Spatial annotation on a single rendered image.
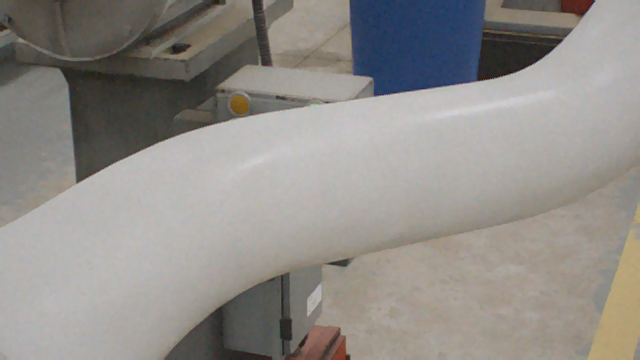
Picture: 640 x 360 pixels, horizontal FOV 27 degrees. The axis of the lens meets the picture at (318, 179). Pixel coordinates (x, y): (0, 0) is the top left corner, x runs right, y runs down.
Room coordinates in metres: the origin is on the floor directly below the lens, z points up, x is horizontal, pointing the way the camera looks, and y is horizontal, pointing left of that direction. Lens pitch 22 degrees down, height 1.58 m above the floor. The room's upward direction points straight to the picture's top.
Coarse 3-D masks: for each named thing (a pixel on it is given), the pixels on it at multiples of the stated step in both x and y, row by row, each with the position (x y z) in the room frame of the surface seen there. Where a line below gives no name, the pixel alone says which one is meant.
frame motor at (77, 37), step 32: (0, 0) 1.49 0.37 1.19; (32, 0) 1.47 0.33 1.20; (64, 0) 1.45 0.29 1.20; (96, 0) 1.45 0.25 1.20; (128, 0) 1.44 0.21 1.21; (160, 0) 1.44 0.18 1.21; (192, 0) 1.58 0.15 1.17; (224, 0) 1.71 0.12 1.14; (32, 32) 1.48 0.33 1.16; (64, 32) 1.46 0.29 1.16; (96, 32) 1.45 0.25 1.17; (128, 32) 1.44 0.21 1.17; (160, 32) 1.57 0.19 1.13; (192, 32) 1.61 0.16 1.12
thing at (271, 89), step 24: (240, 72) 1.44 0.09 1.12; (264, 72) 1.44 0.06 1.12; (288, 72) 1.44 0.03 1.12; (312, 72) 1.44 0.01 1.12; (216, 96) 1.39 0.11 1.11; (264, 96) 1.37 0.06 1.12; (288, 96) 1.36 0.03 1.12; (312, 96) 1.35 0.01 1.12; (336, 96) 1.35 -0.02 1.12; (360, 96) 1.37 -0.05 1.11; (216, 120) 1.39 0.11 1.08; (336, 264) 1.34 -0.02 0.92
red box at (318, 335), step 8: (312, 328) 1.75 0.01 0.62; (320, 328) 1.75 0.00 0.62; (328, 328) 1.74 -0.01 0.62; (336, 328) 1.74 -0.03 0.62; (304, 336) 1.68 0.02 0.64; (312, 336) 1.72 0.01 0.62; (320, 336) 1.72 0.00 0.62; (328, 336) 1.72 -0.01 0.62; (336, 336) 1.73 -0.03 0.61; (344, 336) 1.73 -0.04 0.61; (304, 344) 1.68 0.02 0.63; (312, 344) 1.70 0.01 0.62; (320, 344) 1.69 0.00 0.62; (328, 344) 1.70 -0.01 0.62; (336, 344) 1.71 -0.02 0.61; (344, 344) 1.73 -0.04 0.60; (248, 352) 1.67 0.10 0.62; (296, 352) 1.67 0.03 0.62; (304, 352) 1.67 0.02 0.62; (312, 352) 1.67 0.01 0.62; (320, 352) 1.67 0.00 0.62; (328, 352) 1.69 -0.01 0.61; (336, 352) 1.69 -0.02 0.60; (344, 352) 1.73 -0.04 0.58
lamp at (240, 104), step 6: (234, 96) 1.37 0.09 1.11; (240, 96) 1.37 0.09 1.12; (246, 96) 1.37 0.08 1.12; (228, 102) 1.37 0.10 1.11; (234, 102) 1.37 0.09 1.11; (240, 102) 1.37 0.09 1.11; (246, 102) 1.37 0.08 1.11; (234, 108) 1.37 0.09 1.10; (240, 108) 1.37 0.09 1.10; (246, 108) 1.37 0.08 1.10; (234, 114) 1.37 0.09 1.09; (240, 114) 1.37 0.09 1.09; (246, 114) 1.37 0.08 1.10
